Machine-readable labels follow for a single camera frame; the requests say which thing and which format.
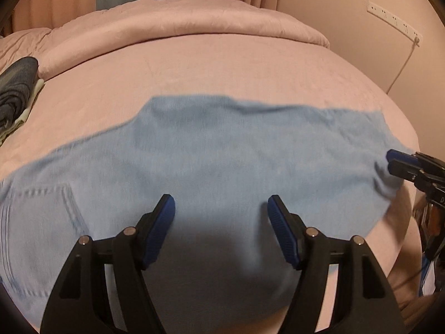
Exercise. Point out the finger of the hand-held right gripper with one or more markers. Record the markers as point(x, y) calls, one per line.
point(401, 170)
point(399, 155)

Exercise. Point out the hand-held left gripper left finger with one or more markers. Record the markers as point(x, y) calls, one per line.
point(163, 215)

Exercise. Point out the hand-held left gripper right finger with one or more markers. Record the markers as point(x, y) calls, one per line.
point(278, 219)

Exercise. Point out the light blue pants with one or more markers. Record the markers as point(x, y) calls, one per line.
point(215, 149)

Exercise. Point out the white power strip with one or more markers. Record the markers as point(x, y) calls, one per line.
point(394, 19)

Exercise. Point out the pink bed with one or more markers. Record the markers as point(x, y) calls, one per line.
point(215, 69)

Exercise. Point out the pink folded duvet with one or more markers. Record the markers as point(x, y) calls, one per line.
point(173, 24)

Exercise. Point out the dark folded clothes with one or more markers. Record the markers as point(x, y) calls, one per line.
point(14, 90)

